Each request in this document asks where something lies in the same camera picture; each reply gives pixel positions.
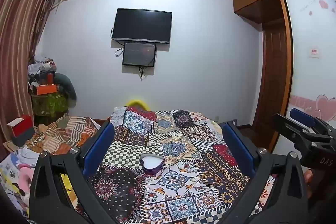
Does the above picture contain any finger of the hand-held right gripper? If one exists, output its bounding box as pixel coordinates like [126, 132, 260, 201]
[272, 113, 334, 147]
[289, 108, 336, 135]

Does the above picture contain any person's right hand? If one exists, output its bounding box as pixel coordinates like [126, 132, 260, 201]
[304, 169, 315, 199]

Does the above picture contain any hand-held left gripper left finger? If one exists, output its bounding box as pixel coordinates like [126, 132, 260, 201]
[28, 122, 124, 224]

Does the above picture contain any cluttered green stand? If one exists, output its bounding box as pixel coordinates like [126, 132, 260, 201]
[31, 93, 69, 117]

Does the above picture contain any grey plush cushion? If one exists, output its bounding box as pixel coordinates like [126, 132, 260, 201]
[54, 73, 77, 109]

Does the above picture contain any heart-shaped tin box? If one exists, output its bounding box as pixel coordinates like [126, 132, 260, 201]
[139, 153, 165, 175]

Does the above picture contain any pink soft item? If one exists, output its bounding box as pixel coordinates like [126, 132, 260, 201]
[16, 164, 34, 198]

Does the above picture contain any orange striped quilt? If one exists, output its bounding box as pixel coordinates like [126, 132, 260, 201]
[31, 114, 101, 154]

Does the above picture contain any pile of clutter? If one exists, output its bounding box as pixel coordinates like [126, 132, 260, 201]
[28, 56, 58, 88]

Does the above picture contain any black wall television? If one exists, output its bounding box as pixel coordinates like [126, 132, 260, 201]
[112, 8, 173, 44]

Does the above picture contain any yellow plastic object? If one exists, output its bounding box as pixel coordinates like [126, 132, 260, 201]
[126, 99, 151, 110]

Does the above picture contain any white heart-print sliding door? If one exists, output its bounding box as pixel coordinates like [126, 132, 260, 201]
[273, 0, 336, 156]

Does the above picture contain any cartoon print sheet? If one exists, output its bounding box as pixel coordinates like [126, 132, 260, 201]
[0, 151, 36, 214]

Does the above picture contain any orange box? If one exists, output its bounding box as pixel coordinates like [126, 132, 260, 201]
[36, 84, 58, 95]

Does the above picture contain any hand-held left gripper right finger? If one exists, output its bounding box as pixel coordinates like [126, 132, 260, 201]
[219, 120, 310, 224]

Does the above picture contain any small black wall monitor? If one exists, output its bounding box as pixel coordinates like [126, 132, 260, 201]
[122, 42, 157, 67]

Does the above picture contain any red box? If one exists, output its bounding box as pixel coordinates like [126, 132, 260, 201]
[7, 114, 35, 147]

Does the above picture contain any patchwork printed blanket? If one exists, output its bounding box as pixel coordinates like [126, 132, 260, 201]
[87, 106, 276, 224]

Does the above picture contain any wooden door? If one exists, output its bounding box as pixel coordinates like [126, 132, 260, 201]
[252, 22, 290, 135]

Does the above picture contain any brown striped curtain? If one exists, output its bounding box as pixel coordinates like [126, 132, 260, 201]
[0, 0, 64, 159]

